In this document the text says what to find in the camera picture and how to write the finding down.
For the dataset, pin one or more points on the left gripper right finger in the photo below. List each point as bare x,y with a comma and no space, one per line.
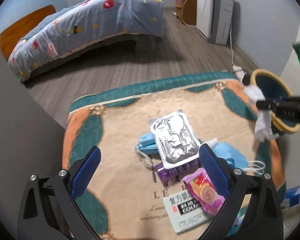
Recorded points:
263,217

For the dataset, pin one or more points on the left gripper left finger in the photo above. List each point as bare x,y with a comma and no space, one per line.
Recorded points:
48,207

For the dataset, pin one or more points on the white tissue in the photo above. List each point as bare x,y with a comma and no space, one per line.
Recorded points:
263,124

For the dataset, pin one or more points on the pink snack wrapper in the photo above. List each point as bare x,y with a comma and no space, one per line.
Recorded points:
202,189

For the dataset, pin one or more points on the white medicine box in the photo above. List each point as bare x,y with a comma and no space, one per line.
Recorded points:
184,211

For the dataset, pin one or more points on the purple bottle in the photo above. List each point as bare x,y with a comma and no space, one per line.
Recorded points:
166,174

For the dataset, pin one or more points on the silver foil pouch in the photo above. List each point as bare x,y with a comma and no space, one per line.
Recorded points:
175,139

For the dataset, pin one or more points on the yellow rimmed teal trash bin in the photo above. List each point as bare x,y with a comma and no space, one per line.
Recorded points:
273,87

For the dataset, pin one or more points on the blue box on floor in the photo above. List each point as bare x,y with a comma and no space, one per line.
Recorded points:
292,198

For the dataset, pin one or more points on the white power strip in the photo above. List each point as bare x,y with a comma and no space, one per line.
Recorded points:
238,71

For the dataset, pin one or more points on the blue face mask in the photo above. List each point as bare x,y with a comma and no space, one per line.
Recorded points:
237,160
145,147

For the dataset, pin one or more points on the patterned teal orange cushion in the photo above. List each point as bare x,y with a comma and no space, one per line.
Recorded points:
124,199

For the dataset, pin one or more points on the white grey air purifier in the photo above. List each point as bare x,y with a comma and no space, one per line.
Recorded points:
214,20

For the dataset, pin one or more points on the wooden side cabinet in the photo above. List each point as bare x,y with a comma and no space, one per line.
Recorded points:
186,11

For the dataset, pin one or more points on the wooden headboard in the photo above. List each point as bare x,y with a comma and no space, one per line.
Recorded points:
11,35

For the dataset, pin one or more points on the bed with blue duvet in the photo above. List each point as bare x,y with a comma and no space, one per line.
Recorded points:
80,26

